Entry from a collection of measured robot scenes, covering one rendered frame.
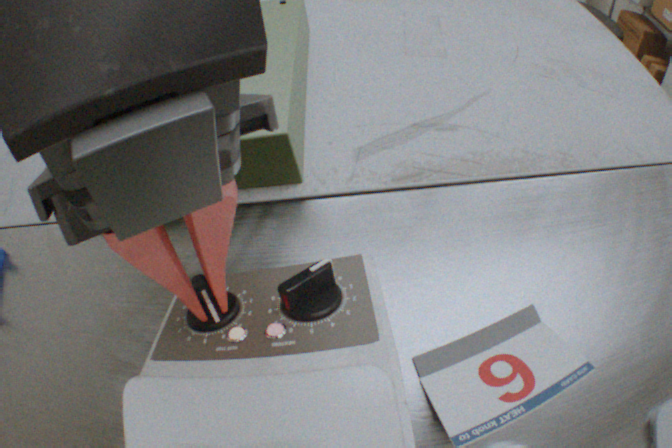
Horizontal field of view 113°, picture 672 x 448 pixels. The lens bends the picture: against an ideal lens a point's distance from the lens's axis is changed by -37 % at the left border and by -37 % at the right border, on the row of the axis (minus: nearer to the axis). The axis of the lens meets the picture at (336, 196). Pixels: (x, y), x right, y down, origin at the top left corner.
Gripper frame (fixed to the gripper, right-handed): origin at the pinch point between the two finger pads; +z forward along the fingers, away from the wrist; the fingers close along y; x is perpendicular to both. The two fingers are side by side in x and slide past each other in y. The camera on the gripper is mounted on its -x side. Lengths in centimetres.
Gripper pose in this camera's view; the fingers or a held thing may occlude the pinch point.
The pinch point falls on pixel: (206, 298)
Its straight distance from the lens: 18.9
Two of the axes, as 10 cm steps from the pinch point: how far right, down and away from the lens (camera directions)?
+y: 8.3, -3.5, 4.4
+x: -5.4, -2.8, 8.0
